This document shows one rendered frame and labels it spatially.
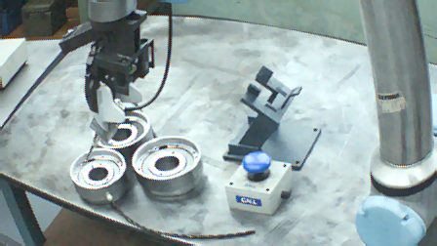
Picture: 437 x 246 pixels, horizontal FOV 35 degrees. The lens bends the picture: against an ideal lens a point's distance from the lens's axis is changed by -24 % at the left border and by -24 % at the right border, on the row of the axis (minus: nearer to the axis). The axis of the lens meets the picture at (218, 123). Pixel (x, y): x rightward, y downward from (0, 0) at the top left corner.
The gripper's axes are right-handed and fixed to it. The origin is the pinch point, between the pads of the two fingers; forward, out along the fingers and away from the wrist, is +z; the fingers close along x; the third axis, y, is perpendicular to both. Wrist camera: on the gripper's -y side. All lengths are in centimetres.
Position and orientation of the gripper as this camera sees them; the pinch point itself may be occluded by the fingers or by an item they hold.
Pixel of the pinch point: (107, 116)
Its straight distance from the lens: 127.5
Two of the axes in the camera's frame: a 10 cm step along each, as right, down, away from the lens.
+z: 0.2, 7.7, 6.4
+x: 4.7, -5.7, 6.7
